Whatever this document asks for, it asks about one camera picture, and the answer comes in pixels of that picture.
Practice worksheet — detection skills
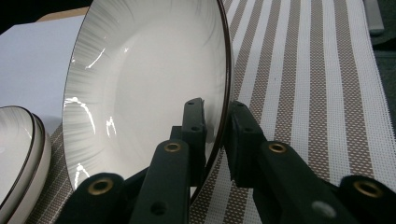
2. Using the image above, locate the white plate with dark rim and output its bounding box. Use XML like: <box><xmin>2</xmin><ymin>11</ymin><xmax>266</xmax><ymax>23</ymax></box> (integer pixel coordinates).
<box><xmin>0</xmin><ymin>113</ymin><xmax>53</xmax><ymax>224</ymax></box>
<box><xmin>62</xmin><ymin>0</ymin><xmax>235</xmax><ymax>207</ymax></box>
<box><xmin>0</xmin><ymin>105</ymin><xmax>35</xmax><ymax>210</ymax></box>

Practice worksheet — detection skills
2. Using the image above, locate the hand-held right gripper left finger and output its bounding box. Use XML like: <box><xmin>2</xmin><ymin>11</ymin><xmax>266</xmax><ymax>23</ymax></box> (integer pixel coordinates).
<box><xmin>129</xmin><ymin>97</ymin><xmax>208</xmax><ymax>224</ymax></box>

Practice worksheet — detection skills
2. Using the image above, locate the white metal stand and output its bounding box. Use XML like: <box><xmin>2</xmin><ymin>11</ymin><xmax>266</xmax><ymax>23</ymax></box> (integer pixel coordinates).
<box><xmin>361</xmin><ymin>0</ymin><xmax>386</xmax><ymax>36</ymax></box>

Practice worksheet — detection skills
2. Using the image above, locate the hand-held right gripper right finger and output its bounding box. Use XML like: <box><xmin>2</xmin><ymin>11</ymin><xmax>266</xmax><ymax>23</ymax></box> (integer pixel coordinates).
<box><xmin>223</xmin><ymin>99</ymin><xmax>360</xmax><ymax>224</ymax></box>

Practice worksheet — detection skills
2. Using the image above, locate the brown white striped placemat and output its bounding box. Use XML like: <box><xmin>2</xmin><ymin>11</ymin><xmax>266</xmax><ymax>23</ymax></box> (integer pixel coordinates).
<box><xmin>23</xmin><ymin>0</ymin><xmax>396</xmax><ymax>224</ymax></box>

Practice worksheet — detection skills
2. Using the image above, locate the wooden table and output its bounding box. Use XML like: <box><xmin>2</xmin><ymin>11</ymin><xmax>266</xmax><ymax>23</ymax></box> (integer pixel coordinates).
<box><xmin>36</xmin><ymin>6</ymin><xmax>91</xmax><ymax>23</ymax></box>

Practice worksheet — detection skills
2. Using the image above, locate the white table board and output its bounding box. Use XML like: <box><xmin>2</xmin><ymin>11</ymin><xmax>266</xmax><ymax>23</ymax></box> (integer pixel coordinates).
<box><xmin>0</xmin><ymin>14</ymin><xmax>92</xmax><ymax>138</ymax></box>

